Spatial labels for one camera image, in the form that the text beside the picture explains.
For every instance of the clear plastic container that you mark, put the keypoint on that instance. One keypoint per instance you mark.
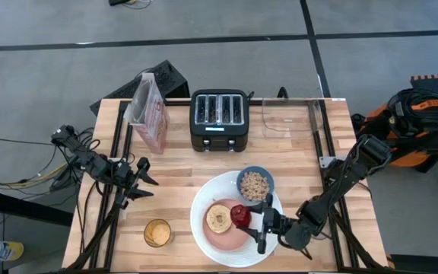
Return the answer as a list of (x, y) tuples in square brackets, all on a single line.
[(283, 118)]

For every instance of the white round woven placemat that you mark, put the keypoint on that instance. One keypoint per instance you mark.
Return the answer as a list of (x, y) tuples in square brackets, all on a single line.
[(211, 190)]

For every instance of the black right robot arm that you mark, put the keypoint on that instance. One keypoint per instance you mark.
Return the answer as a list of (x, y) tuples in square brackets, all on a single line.
[(340, 182)]

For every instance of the blue bowl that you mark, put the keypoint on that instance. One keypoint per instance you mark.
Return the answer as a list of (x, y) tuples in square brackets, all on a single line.
[(243, 173)]

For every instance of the person's yellow shoe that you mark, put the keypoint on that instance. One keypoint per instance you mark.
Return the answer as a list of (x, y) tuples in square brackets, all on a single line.
[(11, 251)]

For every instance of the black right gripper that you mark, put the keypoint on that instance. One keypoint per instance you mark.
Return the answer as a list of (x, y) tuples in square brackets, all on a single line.
[(274, 224)]

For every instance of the black four-slot toaster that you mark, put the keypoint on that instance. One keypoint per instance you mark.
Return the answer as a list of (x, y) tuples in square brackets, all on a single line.
[(219, 137)]

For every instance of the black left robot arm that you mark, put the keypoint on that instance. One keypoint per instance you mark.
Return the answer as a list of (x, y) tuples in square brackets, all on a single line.
[(89, 160)]

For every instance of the amber drinking glass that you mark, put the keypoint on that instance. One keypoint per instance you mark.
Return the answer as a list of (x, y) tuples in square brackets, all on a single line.
[(157, 233)]

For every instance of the toasted bagel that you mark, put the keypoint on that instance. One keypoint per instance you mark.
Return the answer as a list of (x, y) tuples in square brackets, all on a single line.
[(219, 218)]

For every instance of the pink plate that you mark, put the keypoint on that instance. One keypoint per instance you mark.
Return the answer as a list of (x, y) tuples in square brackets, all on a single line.
[(223, 241)]

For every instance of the cereal loops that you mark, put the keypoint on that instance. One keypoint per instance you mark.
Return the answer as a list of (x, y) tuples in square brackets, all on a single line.
[(255, 185)]

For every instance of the orange and black bag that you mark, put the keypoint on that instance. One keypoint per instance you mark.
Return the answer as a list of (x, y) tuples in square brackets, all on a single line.
[(424, 114)]

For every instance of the black clamp knob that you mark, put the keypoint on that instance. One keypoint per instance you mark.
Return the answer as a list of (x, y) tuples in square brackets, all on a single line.
[(283, 92)]

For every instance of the red apple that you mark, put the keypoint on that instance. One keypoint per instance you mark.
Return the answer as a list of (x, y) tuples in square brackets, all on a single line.
[(240, 216)]

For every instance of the black floor bar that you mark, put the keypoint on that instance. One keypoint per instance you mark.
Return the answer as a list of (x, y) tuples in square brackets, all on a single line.
[(25, 207)]

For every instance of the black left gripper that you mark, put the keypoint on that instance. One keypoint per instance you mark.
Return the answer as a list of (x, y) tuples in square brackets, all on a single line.
[(126, 177)]

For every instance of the pink cereal box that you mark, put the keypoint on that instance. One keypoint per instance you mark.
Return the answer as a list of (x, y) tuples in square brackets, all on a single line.
[(152, 122)]

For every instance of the black ribbed equipment case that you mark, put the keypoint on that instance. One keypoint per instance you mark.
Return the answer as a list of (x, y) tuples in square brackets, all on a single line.
[(165, 78)]

